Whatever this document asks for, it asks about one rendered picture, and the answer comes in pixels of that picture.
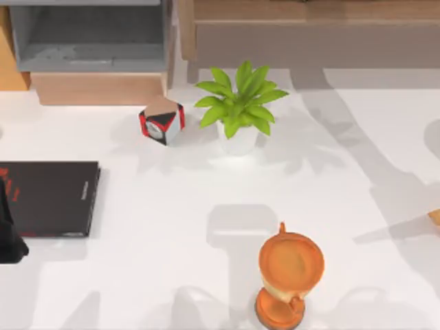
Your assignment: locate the green plant in white pot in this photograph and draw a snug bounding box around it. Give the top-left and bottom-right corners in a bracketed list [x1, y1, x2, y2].
[194, 60, 289, 155]

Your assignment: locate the red black and grey cube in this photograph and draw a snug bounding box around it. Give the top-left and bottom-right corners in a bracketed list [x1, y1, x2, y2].
[138, 95, 186, 147]

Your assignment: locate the orange trophy cup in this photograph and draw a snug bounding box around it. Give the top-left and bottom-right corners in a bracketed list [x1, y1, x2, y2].
[254, 221, 326, 328]

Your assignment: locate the pale wooden drawer front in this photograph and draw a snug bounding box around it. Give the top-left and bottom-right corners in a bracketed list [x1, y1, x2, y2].
[30, 71, 168, 106]

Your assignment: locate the wooden cupboard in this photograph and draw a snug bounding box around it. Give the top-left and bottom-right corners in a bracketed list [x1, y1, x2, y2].
[181, 0, 440, 69]

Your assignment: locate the black and red book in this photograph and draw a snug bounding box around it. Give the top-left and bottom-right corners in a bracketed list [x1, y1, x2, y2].
[0, 161, 102, 239]

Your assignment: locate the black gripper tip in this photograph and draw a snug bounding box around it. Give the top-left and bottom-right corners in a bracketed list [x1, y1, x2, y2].
[0, 177, 30, 265]

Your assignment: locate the orange wooden cupboard side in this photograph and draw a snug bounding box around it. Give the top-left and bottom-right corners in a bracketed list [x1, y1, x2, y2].
[0, 6, 32, 92]

